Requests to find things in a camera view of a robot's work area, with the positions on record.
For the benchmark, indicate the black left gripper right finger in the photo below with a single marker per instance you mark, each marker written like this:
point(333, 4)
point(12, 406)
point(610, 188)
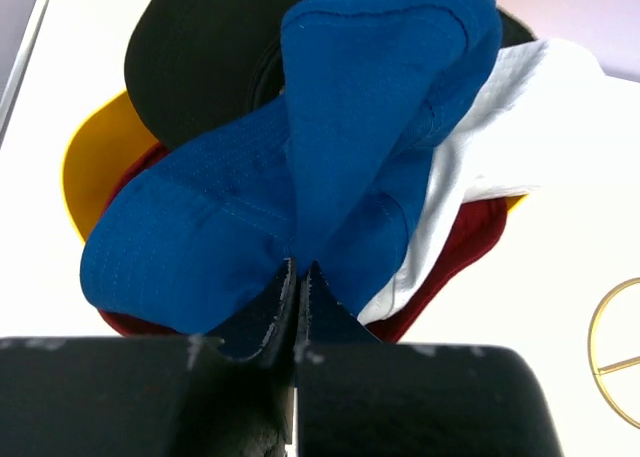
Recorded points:
point(359, 396)

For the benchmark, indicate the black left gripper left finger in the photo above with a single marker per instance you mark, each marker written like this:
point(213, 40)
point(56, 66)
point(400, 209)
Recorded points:
point(224, 393)

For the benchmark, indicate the dark red hat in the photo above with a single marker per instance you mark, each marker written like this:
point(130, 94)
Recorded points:
point(476, 230)

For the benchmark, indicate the blue bucket hat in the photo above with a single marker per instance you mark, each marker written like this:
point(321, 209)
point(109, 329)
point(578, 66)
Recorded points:
point(193, 239)

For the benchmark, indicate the yellow bin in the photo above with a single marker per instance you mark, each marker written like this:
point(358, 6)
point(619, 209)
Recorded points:
point(102, 149)

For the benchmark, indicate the black cap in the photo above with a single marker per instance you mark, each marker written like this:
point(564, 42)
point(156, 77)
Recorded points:
point(244, 79)

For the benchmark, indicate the white hat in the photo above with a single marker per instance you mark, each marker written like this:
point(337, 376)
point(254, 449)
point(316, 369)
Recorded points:
point(534, 121)

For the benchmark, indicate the gold wire hat stand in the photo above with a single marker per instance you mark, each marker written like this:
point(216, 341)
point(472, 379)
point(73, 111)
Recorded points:
point(613, 350)

